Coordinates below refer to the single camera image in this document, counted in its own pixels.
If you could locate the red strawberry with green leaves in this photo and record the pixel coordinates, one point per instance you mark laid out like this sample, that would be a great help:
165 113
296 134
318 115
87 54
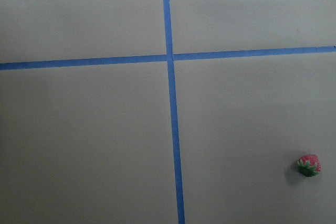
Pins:
309 165

